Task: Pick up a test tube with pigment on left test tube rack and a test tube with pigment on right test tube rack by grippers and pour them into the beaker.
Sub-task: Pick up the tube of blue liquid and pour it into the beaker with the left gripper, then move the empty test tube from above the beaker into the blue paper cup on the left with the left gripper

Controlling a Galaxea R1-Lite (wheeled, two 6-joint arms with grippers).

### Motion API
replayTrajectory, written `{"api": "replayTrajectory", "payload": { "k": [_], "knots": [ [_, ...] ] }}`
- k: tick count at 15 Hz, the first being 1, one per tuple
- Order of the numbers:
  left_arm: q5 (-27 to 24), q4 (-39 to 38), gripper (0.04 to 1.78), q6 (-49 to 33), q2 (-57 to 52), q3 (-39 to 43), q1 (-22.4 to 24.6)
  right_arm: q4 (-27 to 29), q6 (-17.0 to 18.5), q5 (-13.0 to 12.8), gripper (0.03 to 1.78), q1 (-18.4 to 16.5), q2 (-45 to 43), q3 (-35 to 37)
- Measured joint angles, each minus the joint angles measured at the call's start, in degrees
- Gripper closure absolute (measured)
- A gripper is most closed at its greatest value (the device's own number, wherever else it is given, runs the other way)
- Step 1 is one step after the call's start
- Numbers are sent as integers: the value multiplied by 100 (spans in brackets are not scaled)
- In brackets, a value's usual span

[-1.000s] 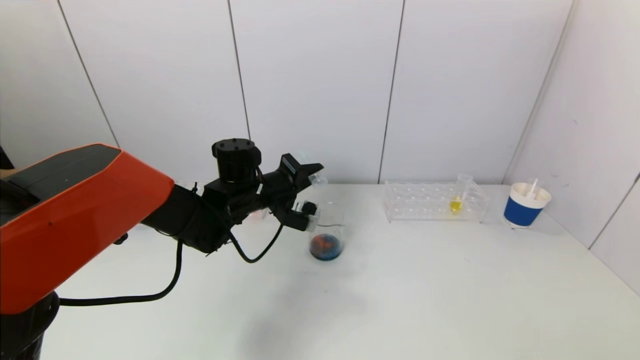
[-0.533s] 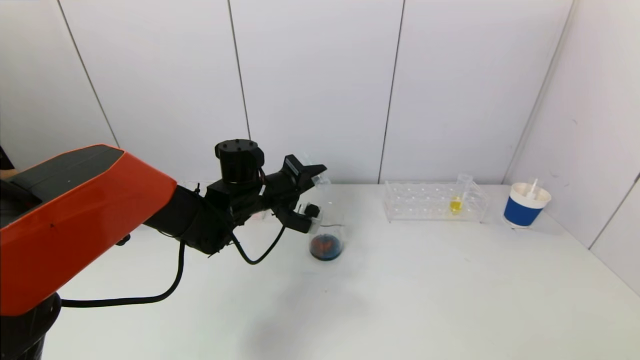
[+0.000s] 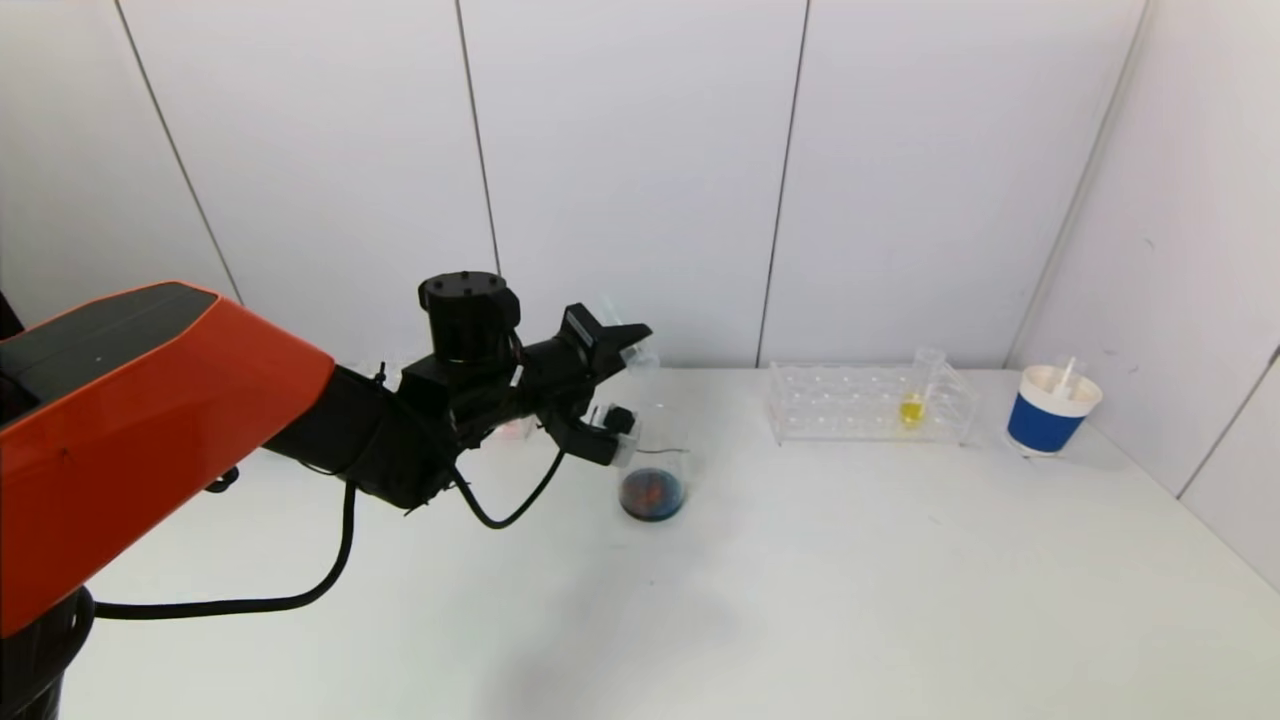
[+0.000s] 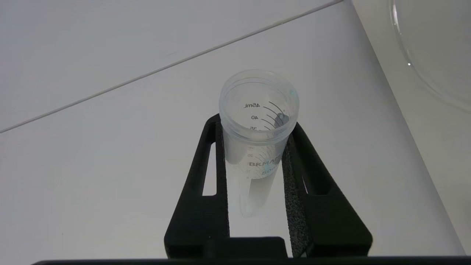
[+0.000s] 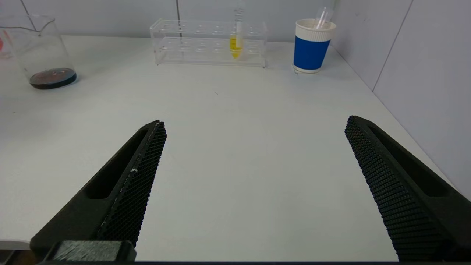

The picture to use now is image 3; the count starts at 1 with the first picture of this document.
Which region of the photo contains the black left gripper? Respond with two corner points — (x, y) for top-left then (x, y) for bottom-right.
(520, 302), (654, 419)

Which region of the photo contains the test tube with blue pigment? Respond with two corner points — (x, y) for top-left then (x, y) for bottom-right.
(598, 295), (663, 379)

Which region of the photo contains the clear glass beaker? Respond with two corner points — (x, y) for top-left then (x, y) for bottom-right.
(614, 404), (693, 524)

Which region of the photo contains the test tube with yellow pigment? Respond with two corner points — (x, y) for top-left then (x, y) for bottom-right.
(897, 348), (946, 429)

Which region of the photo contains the blue white paper cup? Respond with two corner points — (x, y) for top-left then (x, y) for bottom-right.
(1005, 365), (1104, 459)

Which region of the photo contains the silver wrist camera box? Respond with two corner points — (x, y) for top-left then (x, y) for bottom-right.
(595, 403), (642, 469)

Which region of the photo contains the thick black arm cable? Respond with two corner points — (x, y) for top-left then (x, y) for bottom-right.
(93, 485), (359, 622)

